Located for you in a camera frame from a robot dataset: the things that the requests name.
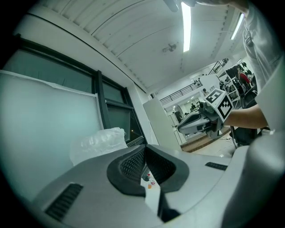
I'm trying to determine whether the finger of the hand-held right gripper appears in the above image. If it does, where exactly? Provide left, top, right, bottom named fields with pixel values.
left=177, top=112, right=212, bottom=135

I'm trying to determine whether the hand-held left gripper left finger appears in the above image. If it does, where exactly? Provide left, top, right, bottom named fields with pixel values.
left=31, top=144, right=167, bottom=228

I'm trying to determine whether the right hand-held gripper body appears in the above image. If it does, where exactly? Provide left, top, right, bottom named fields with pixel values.
left=199, top=88, right=234, bottom=139

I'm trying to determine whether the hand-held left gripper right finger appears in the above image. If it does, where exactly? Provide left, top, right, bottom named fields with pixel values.
left=146, top=144, right=233, bottom=228

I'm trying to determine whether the person's right forearm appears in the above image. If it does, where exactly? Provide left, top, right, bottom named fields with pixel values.
left=224, top=103, right=270, bottom=130

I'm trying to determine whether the clear plastic bottle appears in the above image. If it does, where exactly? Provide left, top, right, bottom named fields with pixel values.
left=70, top=127, right=128, bottom=167

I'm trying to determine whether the wooden step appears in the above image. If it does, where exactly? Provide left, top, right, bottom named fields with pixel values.
left=180, top=131, right=232, bottom=153

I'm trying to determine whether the white board panel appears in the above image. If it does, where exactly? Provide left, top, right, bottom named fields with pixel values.
left=143, top=97, right=181, bottom=152

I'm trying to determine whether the black railing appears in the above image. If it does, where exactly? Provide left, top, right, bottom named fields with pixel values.
left=159, top=78, right=204, bottom=105

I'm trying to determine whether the black office chair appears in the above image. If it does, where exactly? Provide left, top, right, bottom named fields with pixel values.
left=232, top=88, right=271, bottom=147

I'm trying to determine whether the small ceiling fixture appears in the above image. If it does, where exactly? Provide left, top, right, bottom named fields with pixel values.
left=162, top=43, right=178, bottom=53

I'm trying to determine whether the long ceiling light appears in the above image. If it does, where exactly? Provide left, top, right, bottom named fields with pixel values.
left=230, top=13, right=245, bottom=41
left=180, top=2, right=192, bottom=53

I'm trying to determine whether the person's grey shirt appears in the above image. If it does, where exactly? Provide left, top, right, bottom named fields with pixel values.
left=222, top=0, right=285, bottom=228

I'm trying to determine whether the frosted window board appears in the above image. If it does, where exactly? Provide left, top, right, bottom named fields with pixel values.
left=0, top=70, right=106, bottom=201

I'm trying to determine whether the black window frame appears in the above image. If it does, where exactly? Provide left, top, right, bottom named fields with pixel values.
left=13, top=33, right=147, bottom=143

